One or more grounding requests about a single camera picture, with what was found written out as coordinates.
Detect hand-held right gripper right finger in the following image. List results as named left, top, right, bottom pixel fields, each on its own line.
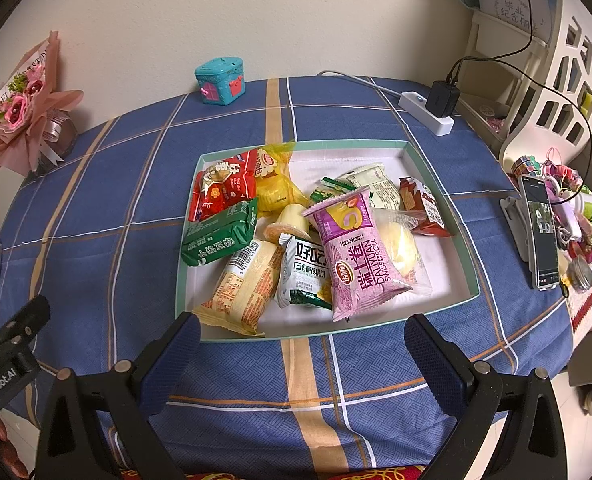
left=404, top=312, right=574, bottom=480

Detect brown red snack packet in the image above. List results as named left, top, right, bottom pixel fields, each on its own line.
left=398, top=176, right=454, bottom=237

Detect pink flower bouquet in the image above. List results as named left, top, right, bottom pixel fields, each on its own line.
left=0, top=30, right=85, bottom=177

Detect person's left hand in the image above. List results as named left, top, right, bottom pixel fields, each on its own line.
left=0, top=412, right=34, bottom=480

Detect dark green snack packet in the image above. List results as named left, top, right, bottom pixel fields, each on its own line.
left=180, top=197, right=259, bottom=267

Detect small green white packet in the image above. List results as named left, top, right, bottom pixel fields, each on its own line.
left=310, top=176, right=359, bottom=206

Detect pink swiss roll packet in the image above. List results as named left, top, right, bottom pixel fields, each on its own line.
left=302, top=185, right=414, bottom=323

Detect white power strip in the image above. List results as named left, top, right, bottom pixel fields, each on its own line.
left=398, top=91, right=455, bottom=137

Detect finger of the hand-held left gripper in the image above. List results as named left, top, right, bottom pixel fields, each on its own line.
left=0, top=295, right=51, bottom=361

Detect white power cord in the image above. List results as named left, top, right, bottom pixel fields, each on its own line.
left=318, top=71, right=407, bottom=97

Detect clear packet yellow cake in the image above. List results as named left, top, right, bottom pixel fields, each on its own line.
left=373, top=208, right=433, bottom=301

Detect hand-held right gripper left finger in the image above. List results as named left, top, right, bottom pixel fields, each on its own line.
left=34, top=311, right=203, bottom=480

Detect white tray box teal rim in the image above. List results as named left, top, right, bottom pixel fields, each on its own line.
left=175, top=140, right=481, bottom=345

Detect round metal tin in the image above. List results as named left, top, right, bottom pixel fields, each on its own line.
left=567, top=260, right=592, bottom=292

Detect white phone stand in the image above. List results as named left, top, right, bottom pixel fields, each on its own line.
left=499, top=196, right=534, bottom=263

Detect pale yellow barcode packet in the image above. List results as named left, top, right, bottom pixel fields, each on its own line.
left=192, top=240, right=285, bottom=337

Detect pile of hair accessories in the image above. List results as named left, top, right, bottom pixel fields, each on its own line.
left=541, top=147, right=592, bottom=291

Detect yellow snack packet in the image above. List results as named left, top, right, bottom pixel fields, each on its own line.
left=253, top=141, right=313, bottom=220

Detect cream snack packet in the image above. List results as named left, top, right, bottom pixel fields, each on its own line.
left=336, top=164, right=403, bottom=211

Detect white desk shelf organizer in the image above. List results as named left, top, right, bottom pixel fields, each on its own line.
left=461, top=0, right=592, bottom=171

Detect yellow jelly cup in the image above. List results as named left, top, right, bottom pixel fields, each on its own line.
left=262, top=203, right=313, bottom=243

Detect black charger adapter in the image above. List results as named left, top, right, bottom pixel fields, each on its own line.
left=426, top=80, right=462, bottom=120

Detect smartphone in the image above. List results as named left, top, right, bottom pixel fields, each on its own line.
left=518, top=174, right=562, bottom=291

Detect teal toy box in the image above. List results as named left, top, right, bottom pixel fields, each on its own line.
left=195, top=56, right=247, bottom=106

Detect blue plaid tablecloth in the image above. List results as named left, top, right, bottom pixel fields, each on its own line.
left=0, top=76, right=574, bottom=476

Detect black charging cable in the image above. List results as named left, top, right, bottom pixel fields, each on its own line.
left=451, top=57, right=592, bottom=206
left=443, top=0, right=534, bottom=86

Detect white green snack packet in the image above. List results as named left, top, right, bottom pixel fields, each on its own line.
left=274, top=232, right=334, bottom=311

